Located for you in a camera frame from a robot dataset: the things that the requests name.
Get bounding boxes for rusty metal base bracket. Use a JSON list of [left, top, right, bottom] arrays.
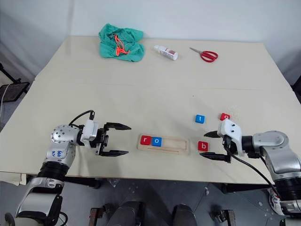
[[211, 209, 236, 226], [90, 206, 107, 226]]

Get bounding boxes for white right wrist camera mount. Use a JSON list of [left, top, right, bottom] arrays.
[[217, 119, 246, 157]]

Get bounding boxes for dark rounded shape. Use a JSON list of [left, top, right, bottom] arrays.
[[172, 203, 198, 226], [112, 201, 144, 226]]

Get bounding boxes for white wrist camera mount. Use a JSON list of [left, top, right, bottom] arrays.
[[217, 119, 246, 157], [80, 119, 99, 148]]

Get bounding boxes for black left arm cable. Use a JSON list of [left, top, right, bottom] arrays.
[[69, 109, 96, 129]]

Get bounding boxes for white plastic bottle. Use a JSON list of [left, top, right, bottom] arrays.
[[153, 45, 179, 62]]

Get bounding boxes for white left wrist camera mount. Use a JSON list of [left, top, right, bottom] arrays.
[[80, 119, 99, 148]]

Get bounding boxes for wooden letter tray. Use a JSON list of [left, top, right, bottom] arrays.
[[136, 134, 190, 156]]

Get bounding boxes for white patterned object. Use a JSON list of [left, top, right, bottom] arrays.
[[268, 187, 283, 214]]

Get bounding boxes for black table frame bar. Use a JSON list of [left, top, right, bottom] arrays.
[[222, 183, 275, 195], [63, 176, 102, 189]]

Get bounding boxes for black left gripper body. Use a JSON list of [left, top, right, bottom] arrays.
[[95, 124, 111, 156]]

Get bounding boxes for red handled scissors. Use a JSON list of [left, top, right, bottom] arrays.
[[189, 47, 219, 63]]

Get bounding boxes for orange drawstring cord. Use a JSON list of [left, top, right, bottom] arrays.
[[113, 34, 131, 57]]

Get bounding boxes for white thin cable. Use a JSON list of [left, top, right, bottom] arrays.
[[0, 83, 10, 114]]

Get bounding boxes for black metal stand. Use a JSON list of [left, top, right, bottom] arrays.
[[0, 63, 31, 104]]

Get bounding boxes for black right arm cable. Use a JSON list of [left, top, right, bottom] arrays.
[[229, 153, 283, 199]]

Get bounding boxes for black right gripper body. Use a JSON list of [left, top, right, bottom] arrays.
[[222, 135, 238, 156]]

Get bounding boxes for dark object by wall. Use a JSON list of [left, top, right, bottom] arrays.
[[291, 70, 301, 105]]

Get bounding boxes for green cloth bag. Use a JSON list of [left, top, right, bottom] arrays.
[[98, 23, 145, 63]]

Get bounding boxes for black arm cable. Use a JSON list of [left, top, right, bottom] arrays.
[[69, 109, 96, 129], [229, 153, 283, 199]]

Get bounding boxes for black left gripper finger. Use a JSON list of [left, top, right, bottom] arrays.
[[101, 149, 130, 158], [104, 122, 132, 132]]

